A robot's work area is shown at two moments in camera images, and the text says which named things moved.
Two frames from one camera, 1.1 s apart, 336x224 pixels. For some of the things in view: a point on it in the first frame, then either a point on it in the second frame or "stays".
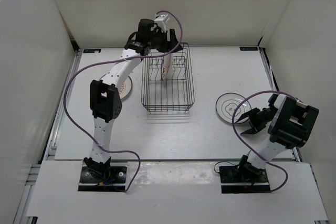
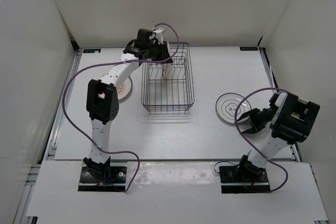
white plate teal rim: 225,105 stays
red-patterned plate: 166,61 stays
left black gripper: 167,45 to 164,52
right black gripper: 254,130 stays
